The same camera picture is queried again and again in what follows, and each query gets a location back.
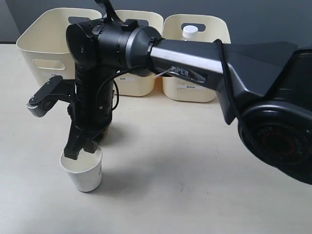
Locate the brown wooden cup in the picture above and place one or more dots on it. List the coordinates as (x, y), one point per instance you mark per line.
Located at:
(105, 133)

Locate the cream bin middle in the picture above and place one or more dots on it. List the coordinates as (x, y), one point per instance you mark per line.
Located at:
(129, 84)

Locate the cream bin right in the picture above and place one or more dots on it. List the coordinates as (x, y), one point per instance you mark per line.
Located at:
(210, 28)

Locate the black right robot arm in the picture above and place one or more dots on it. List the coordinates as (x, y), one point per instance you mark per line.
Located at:
(266, 87)

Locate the white paper cup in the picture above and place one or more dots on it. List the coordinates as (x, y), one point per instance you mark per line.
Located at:
(86, 171)

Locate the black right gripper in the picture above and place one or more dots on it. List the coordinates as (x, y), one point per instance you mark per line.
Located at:
(90, 110)

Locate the clear plastic bottle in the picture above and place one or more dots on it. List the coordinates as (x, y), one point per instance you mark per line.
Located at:
(189, 33)

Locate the cream bin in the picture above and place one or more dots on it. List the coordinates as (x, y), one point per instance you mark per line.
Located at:
(129, 84)
(210, 28)
(43, 45)

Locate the cream bin left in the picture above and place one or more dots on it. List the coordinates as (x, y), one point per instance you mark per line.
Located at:
(43, 45)

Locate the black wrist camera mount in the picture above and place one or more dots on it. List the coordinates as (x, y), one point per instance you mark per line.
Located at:
(53, 90)

